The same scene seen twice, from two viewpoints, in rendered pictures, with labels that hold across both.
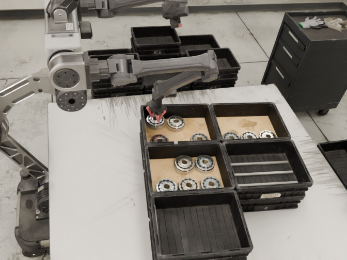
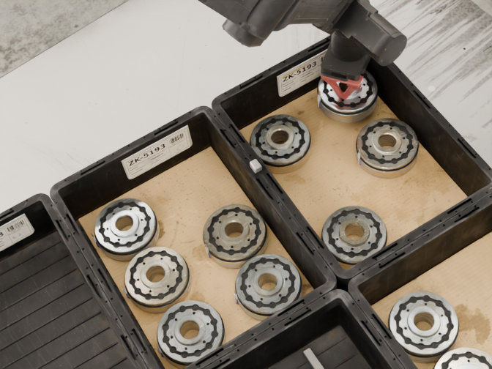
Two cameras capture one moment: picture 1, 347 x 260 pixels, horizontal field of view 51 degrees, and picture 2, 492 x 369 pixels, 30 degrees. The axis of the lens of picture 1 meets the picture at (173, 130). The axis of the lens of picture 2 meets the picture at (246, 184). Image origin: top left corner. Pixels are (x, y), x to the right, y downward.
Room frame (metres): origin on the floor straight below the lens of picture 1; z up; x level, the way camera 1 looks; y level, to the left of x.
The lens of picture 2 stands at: (1.12, -0.78, 2.14)
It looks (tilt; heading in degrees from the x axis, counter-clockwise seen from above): 58 degrees down; 82
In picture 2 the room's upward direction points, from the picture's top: 10 degrees counter-clockwise
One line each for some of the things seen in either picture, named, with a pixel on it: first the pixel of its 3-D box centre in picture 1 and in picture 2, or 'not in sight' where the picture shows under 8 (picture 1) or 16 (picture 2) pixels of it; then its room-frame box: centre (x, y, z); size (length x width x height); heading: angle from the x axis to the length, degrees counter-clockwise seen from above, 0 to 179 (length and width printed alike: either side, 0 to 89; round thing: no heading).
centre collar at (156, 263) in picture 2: (188, 185); (155, 274); (1.05, -0.11, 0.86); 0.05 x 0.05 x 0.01
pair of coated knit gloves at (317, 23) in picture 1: (311, 22); not in sight; (2.87, -1.02, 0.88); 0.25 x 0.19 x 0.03; 110
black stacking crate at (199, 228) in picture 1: (198, 228); (21, 351); (0.82, -0.17, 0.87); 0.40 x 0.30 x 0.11; 104
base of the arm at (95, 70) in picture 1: (96, 69); not in sight; (1.09, 0.32, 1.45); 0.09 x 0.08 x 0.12; 20
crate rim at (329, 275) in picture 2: (188, 167); (187, 237); (1.11, -0.10, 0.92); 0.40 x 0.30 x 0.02; 104
